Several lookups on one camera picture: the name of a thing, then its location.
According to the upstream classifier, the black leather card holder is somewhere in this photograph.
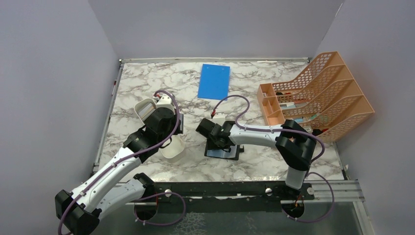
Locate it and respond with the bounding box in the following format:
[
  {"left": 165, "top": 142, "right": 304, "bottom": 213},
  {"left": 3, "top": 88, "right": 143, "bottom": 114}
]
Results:
[{"left": 204, "top": 145, "right": 245, "bottom": 161}]

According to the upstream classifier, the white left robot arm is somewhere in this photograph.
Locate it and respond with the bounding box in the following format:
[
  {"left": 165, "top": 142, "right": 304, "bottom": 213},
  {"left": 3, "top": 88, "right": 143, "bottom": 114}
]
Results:
[{"left": 55, "top": 105, "right": 183, "bottom": 235}]

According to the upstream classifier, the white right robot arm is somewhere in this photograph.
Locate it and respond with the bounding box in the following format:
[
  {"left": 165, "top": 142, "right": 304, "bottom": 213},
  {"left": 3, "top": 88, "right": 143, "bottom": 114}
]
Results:
[{"left": 196, "top": 118, "right": 321, "bottom": 199}]

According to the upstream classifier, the white oblong plastic tray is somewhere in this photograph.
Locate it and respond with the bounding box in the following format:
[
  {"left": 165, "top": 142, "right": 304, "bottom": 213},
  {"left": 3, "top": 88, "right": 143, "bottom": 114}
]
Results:
[{"left": 134, "top": 95, "right": 184, "bottom": 162}]

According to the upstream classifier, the blue flat board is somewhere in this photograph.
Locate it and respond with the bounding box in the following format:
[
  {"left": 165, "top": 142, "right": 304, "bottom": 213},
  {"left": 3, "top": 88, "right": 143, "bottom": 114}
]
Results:
[{"left": 197, "top": 64, "right": 231, "bottom": 100}]

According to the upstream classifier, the peach plastic file organizer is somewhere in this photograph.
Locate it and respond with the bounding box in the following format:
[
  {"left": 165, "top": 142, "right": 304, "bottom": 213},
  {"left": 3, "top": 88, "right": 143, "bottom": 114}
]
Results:
[{"left": 256, "top": 51, "right": 375, "bottom": 142}]

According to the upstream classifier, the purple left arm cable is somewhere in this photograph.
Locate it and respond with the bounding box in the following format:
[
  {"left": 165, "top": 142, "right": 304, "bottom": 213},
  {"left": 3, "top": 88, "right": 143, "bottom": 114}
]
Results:
[{"left": 57, "top": 90, "right": 188, "bottom": 235}]

